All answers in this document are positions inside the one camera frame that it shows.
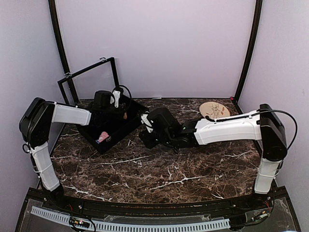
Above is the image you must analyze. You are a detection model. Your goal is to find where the black storage box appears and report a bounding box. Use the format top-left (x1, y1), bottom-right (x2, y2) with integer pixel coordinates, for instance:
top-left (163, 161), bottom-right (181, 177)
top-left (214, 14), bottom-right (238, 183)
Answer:
top-left (76, 96), bottom-right (149, 154)

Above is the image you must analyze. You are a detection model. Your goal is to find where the pink teal patterned sock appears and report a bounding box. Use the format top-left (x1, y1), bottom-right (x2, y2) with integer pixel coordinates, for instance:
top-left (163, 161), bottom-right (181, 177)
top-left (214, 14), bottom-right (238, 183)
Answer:
top-left (96, 131), bottom-right (109, 144)

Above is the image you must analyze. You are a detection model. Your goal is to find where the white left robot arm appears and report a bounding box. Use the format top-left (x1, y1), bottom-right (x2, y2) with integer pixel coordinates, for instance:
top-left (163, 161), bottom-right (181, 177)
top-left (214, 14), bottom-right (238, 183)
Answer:
top-left (19, 85), bottom-right (132, 192)

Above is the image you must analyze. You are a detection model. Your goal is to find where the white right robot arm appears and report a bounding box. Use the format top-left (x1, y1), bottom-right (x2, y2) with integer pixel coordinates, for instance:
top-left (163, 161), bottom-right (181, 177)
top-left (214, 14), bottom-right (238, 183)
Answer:
top-left (139, 104), bottom-right (290, 210)

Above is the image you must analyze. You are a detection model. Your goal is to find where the black box glass lid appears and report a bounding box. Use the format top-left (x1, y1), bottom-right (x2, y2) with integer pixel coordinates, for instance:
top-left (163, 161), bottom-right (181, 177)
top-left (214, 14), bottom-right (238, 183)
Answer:
top-left (57, 57), bottom-right (119, 105)

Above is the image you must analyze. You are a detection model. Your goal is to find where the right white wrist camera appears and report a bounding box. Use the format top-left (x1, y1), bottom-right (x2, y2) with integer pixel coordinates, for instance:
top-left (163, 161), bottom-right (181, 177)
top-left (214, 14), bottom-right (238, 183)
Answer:
top-left (140, 114), bottom-right (153, 133)

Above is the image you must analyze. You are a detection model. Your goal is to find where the left black frame post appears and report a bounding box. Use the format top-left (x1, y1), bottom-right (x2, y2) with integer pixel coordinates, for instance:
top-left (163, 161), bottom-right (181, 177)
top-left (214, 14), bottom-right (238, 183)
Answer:
top-left (48, 0), bottom-right (71, 78)

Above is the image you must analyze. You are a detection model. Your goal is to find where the black frame post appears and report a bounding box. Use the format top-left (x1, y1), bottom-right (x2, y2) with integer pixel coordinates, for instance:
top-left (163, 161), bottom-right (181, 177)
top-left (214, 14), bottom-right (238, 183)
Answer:
top-left (48, 0), bottom-right (71, 78)
top-left (234, 0), bottom-right (263, 103)

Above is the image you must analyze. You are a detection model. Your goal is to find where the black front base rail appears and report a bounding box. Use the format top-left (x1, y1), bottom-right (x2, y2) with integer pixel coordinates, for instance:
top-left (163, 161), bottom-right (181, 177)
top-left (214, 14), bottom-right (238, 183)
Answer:
top-left (24, 187), bottom-right (288, 218)

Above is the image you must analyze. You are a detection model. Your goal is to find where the white slotted cable duct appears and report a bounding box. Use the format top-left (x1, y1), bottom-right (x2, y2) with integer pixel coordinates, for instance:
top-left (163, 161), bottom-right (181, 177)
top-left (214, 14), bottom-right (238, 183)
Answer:
top-left (30, 206), bottom-right (231, 232)

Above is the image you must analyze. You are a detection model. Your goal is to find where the right black frame post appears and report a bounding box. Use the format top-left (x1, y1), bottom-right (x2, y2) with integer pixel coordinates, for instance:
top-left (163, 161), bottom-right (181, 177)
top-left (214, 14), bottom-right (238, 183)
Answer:
top-left (234, 0), bottom-right (263, 103)

